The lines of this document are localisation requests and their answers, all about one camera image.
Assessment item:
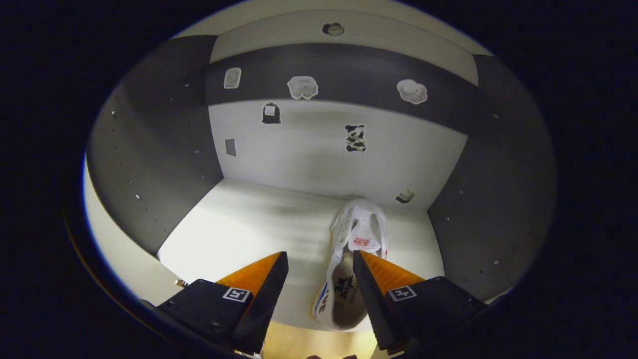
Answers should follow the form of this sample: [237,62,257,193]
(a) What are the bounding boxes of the white grey shoe cabinet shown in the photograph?
[82,0,557,332]

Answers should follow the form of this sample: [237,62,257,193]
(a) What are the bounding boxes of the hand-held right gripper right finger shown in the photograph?
[352,250,487,356]

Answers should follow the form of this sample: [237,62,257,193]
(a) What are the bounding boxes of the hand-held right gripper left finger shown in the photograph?
[156,251,290,356]

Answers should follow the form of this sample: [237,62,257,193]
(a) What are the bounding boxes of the white shoe cabinet door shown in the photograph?
[82,155,200,307]

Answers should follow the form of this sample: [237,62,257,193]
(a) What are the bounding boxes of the white canvas shoe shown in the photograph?
[312,199,391,331]

